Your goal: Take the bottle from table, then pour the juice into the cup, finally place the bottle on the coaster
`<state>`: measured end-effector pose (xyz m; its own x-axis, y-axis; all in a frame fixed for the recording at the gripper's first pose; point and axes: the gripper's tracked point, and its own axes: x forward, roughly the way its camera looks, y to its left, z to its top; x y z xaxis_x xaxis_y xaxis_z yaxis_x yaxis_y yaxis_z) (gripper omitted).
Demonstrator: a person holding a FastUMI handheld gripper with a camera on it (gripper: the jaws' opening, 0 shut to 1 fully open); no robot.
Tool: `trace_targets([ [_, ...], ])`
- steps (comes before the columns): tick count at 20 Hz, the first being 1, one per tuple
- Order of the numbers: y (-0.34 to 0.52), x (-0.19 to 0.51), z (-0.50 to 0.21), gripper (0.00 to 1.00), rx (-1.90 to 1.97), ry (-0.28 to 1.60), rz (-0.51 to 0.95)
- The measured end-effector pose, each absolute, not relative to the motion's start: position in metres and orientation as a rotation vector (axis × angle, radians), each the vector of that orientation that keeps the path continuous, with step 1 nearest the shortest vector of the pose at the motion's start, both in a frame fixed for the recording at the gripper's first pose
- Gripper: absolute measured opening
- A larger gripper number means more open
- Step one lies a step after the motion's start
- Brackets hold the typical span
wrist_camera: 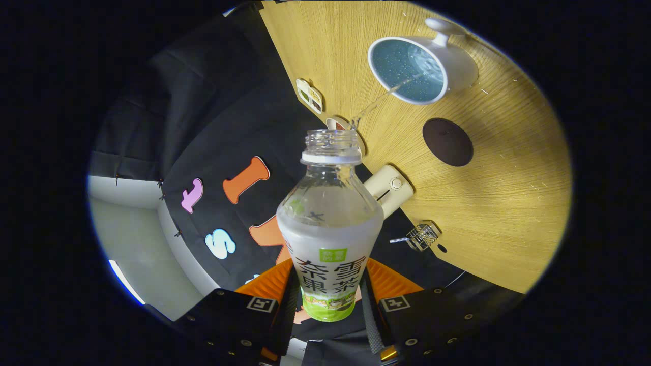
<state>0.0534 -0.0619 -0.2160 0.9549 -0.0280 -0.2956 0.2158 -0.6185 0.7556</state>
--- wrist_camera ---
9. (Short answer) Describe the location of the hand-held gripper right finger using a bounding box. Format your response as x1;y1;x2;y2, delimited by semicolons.
359;258;496;362

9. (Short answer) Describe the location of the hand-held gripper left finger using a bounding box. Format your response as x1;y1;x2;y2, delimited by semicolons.
175;259;302;364

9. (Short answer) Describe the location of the clear juice bottle white label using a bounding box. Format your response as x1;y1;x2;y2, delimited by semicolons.
276;129;384;323

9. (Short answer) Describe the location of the dark brown round coaster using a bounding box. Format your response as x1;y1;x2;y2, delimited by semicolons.
423;118;474;167

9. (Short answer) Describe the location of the white cup blue inside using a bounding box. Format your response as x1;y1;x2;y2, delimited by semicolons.
367;18;480;106

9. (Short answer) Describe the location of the white toaster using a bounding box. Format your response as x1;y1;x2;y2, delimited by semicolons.
362;164;415;220

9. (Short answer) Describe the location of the wooden table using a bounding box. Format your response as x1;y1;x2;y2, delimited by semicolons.
259;0;573;294

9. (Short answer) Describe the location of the small plate with red food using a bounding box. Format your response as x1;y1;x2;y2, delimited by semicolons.
325;117;366;156

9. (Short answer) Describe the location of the black backdrop cloth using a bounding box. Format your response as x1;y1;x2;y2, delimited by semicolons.
89;3;524;359

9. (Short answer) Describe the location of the white three-compartment condiment dish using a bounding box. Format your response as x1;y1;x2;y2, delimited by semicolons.
296;78;323;113

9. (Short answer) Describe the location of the small metal wire basket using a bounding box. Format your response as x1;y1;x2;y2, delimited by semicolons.
407;223;441;252

